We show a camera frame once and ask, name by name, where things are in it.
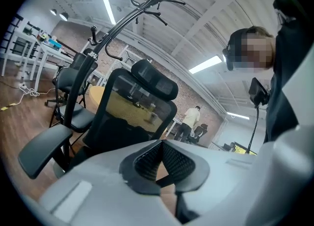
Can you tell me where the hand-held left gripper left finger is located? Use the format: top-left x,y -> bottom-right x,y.
39,140 -> 179,226

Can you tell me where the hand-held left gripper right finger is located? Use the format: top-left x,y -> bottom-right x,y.
163,140 -> 257,226

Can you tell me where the black chair armrest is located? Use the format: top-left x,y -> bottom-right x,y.
18,124 -> 73,180

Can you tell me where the computer monitor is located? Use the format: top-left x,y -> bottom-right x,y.
233,141 -> 258,156

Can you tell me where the black headrest office chair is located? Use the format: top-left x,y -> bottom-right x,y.
187,123 -> 209,145

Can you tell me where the ceiling tube light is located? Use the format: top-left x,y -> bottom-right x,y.
188,55 -> 223,75
102,0 -> 116,26
226,112 -> 250,120

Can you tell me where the small white table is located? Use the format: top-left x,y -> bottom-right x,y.
165,118 -> 184,138

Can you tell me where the black thin-legged chair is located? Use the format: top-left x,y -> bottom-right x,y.
49,72 -> 96,134

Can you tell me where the black monitor screen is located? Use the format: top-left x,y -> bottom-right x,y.
248,77 -> 270,109

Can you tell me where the black coat rack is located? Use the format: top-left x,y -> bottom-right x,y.
55,0 -> 187,171

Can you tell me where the black swivel office chair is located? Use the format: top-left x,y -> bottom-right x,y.
45,48 -> 99,108

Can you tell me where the person wearing black headset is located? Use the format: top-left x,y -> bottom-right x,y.
263,0 -> 314,144

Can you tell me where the yellow black striped floor tape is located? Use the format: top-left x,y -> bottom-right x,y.
0,101 -> 22,112

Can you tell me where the black mesh office chair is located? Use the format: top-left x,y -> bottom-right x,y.
68,59 -> 180,171

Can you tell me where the person's head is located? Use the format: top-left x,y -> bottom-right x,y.
233,26 -> 277,70

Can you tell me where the blue box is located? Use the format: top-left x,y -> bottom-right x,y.
48,38 -> 63,50

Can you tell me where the white power strip with cable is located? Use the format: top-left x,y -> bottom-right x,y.
9,83 -> 41,107

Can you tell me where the black head camera mount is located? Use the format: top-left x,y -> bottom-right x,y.
222,28 -> 248,71

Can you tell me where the white frame table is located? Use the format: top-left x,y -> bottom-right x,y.
34,43 -> 74,90
0,30 -> 46,78

